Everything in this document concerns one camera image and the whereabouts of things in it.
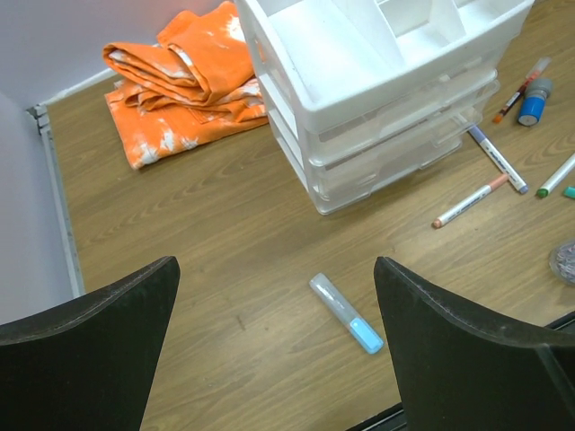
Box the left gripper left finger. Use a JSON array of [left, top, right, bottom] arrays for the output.
[[1, 257, 181, 430]]

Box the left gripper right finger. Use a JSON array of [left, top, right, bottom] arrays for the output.
[[374, 257, 574, 430]]

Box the light blue highlighter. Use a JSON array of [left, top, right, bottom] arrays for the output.
[[309, 273, 385, 355]]

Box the clear jar of paperclips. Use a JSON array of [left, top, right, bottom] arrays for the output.
[[549, 240, 575, 286]]

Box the white plastic drawer organizer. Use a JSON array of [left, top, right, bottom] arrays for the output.
[[236, 1, 532, 215]]

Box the peach capped white marker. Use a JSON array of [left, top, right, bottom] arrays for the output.
[[432, 174, 509, 229]]

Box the green capped white marker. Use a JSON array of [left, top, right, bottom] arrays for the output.
[[535, 154, 575, 198]]

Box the purple capped white marker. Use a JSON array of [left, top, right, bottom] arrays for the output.
[[468, 126, 528, 195]]

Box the teal capped white marker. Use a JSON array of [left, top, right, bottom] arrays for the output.
[[563, 187, 575, 198]]

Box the blue grey stamp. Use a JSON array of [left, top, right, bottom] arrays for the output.
[[517, 78, 553, 127]]

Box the orange tie-dye cloth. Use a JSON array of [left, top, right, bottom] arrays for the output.
[[102, 1, 268, 170]]

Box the orange red pen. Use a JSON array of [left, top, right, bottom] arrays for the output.
[[492, 57, 552, 124]]

